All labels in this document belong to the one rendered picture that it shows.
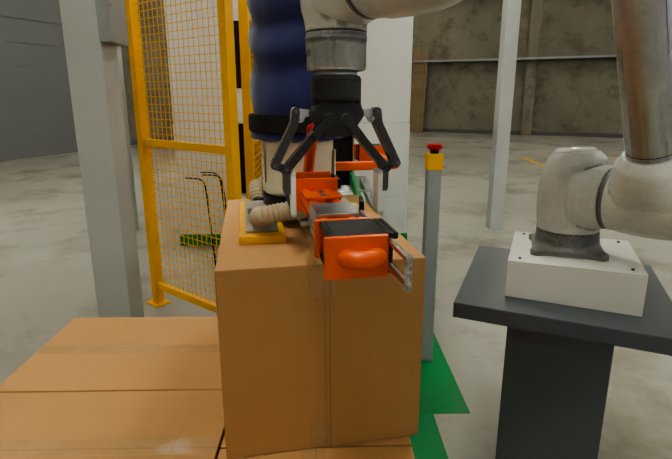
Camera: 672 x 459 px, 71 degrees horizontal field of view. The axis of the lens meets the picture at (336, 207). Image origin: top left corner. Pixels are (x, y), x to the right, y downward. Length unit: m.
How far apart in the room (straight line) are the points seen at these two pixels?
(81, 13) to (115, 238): 1.00
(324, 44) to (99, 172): 1.84
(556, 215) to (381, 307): 0.57
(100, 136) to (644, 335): 2.13
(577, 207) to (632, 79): 0.34
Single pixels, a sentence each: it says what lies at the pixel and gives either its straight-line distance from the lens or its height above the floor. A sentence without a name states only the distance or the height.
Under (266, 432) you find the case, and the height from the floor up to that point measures 0.60.
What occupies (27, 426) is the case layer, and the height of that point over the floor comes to 0.54.
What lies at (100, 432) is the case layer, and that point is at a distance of 1.23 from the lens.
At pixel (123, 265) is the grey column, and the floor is 0.45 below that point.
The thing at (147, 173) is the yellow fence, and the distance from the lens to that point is 2.93.
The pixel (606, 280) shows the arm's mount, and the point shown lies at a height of 0.83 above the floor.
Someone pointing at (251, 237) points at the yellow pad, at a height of 0.96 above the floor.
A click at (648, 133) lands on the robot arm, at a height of 1.17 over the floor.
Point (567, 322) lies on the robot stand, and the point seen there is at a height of 0.75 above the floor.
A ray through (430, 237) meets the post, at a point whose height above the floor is 0.62.
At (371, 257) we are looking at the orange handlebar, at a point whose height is 1.08.
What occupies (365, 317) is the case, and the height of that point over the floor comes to 0.83.
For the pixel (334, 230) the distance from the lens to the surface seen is 0.55.
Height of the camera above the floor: 1.25
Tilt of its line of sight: 13 degrees down
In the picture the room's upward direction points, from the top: straight up
